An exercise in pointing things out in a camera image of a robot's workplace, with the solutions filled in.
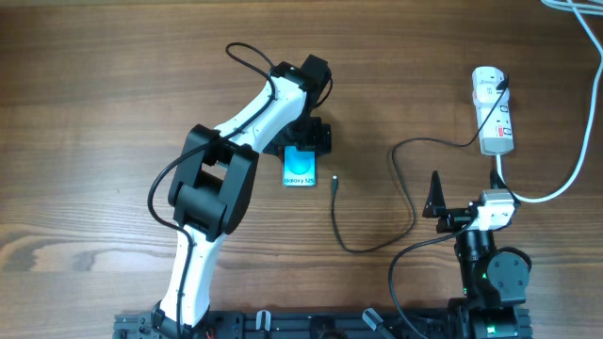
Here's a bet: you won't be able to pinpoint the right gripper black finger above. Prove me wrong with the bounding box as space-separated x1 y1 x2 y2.
422 170 447 218
490 169 520 205

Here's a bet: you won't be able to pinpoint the black USB charging cable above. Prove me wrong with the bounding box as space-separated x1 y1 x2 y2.
330 74 511 255

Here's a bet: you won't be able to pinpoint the turquoise screen smartphone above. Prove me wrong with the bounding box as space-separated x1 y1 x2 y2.
283 146 317 187

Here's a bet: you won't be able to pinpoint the white power strip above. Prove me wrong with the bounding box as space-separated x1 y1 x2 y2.
472 66 514 156

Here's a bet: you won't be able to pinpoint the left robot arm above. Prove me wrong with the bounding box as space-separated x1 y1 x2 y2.
152 55 332 338

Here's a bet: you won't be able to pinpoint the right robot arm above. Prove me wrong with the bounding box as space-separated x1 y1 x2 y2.
422 171 533 339

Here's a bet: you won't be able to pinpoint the white charger adapter plug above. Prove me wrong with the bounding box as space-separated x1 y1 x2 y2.
473 80 510 107

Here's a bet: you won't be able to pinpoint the white power strip cord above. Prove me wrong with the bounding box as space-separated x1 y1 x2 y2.
495 0 603 204

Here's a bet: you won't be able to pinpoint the white cables at corner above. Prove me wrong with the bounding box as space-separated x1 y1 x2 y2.
540 0 603 17

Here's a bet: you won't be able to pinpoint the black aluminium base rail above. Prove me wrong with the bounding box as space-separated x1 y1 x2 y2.
112 309 533 339

